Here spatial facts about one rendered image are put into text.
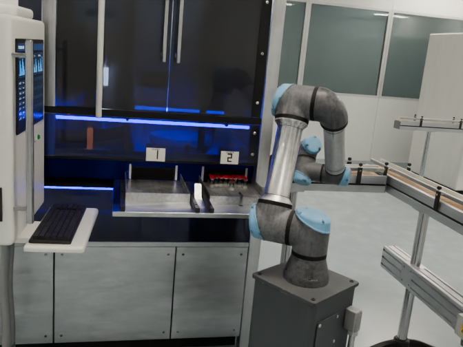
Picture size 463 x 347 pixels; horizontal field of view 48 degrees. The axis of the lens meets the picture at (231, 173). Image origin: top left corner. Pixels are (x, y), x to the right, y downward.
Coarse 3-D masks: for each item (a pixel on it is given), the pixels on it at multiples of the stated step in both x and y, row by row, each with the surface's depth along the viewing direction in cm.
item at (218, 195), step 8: (248, 184) 249; (256, 184) 239; (208, 192) 217; (216, 192) 230; (224, 192) 231; (232, 192) 232; (240, 192) 234; (248, 192) 235; (256, 192) 236; (264, 192) 226; (216, 200) 213; (224, 200) 213; (232, 200) 214; (248, 200) 215; (256, 200) 216
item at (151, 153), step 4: (148, 148) 230; (152, 148) 230; (156, 148) 230; (160, 148) 231; (148, 152) 230; (152, 152) 231; (156, 152) 231; (160, 152) 231; (164, 152) 232; (148, 156) 231; (152, 156) 231; (160, 156) 232; (164, 156) 232; (148, 160) 231; (152, 160) 231; (156, 160) 232; (160, 160) 232; (164, 160) 233
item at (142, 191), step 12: (132, 180) 237; (144, 180) 239; (156, 180) 241; (168, 180) 243; (180, 180) 243; (132, 192) 207; (144, 192) 220; (156, 192) 222; (168, 192) 223; (180, 192) 225
